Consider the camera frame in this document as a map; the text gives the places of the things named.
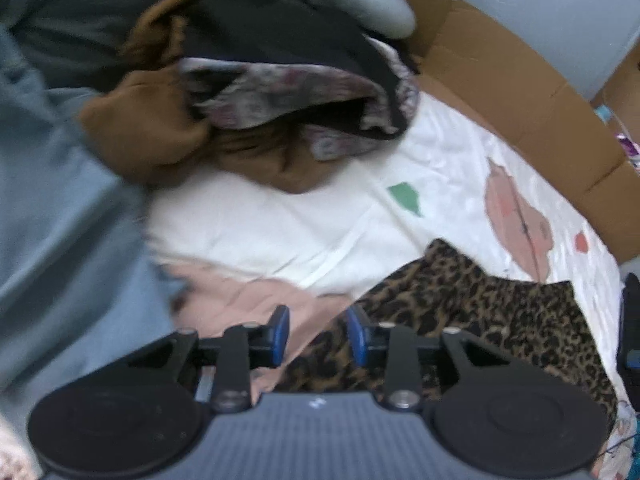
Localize purple packet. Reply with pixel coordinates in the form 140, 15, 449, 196
617, 132, 640, 171

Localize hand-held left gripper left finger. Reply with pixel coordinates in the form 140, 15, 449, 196
117, 304, 292, 413

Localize grey plastic-wrapped mattress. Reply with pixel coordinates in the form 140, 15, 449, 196
440, 0, 640, 106

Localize cream printed bed sheet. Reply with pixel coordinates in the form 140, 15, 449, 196
145, 92, 640, 480

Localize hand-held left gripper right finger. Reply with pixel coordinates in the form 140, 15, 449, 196
346, 305, 516, 413

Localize brown wooden door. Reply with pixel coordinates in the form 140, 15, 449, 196
595, 45, 640, 106

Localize black garment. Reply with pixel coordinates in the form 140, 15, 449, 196
175, 0, 416, 141

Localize grey neck pillow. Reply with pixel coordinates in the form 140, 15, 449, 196
287, 0, 418, 41

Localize dark grey pillow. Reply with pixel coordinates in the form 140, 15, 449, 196
0, 0, 301, 96

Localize blue-grey garment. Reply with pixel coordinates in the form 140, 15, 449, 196
0, 25, 191, 401

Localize brown garment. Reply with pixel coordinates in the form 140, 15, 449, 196
80, 0, 341, 196

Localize folded black clothes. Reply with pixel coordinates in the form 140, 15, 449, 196
616, 272, 640, 386

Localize brown cardboard sheet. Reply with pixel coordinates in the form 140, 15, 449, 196
370, 0, 640, 266

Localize leopard print pants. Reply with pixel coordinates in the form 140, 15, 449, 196
272, 239, 618, 421

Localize floral patterned garment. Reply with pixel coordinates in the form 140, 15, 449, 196
177, 40, 421, 161

